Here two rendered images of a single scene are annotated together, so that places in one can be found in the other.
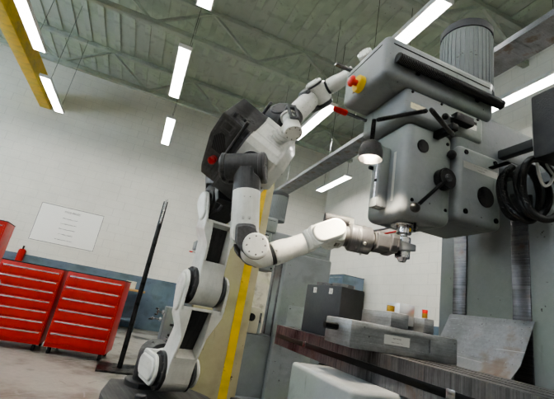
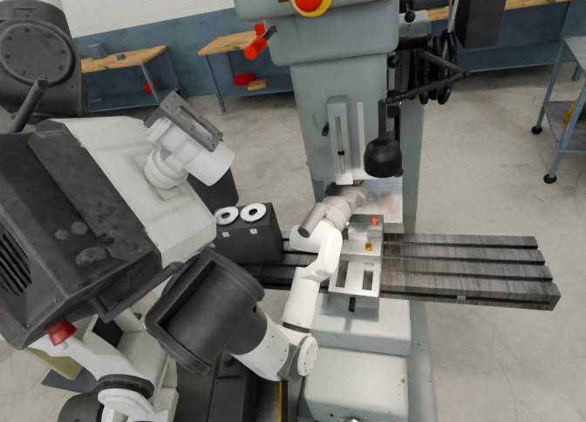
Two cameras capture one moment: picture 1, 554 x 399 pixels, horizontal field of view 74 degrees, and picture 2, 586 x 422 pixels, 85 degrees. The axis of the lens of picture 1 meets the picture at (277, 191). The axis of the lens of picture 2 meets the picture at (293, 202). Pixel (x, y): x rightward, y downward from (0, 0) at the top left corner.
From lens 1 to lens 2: 1.21 m
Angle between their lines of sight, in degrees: 74
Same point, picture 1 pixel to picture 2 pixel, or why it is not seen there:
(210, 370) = not seen: hidden behind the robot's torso
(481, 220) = not seen: hidden behind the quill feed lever
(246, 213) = (281, 351)
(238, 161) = (228, 333)
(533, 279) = (403, 130)
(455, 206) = (390, 121)
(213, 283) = (155, 356)
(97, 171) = not seen: outside the picture
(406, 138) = (380, 82)
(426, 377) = (437, 292)
